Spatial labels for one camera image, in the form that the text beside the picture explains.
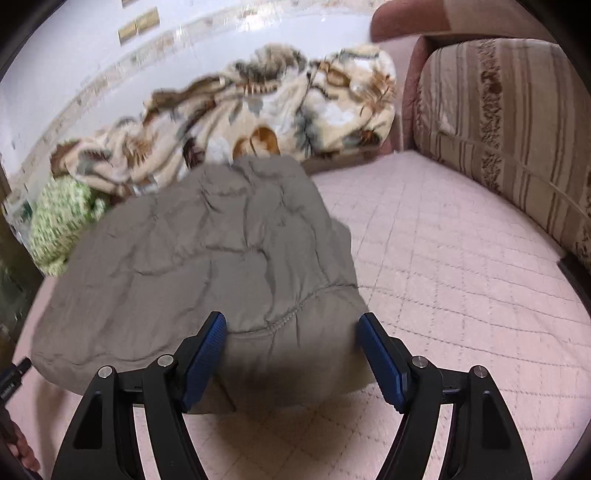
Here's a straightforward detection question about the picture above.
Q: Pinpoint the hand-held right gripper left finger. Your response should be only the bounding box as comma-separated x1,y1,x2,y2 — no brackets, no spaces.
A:
51,312,227,480

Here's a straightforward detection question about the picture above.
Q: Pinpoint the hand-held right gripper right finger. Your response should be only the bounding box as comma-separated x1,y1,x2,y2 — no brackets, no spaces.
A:
359,313,532,480

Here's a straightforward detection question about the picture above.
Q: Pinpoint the olive quilted hooded jacket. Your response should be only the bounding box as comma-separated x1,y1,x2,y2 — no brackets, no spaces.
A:
30,154,375,407

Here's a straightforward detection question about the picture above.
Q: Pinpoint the person's left hand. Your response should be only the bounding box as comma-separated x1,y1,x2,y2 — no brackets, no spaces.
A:
8,421,42,472

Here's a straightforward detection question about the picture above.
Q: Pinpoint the pink quilted sofa bed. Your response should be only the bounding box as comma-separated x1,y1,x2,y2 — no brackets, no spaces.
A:
0,150,591,480

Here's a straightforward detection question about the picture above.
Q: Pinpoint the green patterned pillow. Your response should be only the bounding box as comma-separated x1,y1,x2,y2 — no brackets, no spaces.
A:
28,176,109,278

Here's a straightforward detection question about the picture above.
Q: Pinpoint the leaf-print blanket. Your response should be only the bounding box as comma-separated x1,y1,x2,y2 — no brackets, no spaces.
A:
50,42,398,199

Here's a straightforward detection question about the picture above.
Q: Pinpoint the striped back cushion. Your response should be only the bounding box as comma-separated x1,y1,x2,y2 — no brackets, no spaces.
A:
412,38,591,268

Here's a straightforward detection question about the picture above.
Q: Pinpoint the reddish-brown sofa backrest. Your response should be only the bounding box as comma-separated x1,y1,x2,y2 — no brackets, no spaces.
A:
370,0,555,155

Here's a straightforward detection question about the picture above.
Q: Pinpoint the black sofa frame board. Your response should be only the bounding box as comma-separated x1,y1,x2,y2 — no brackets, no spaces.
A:
556,253,591,301

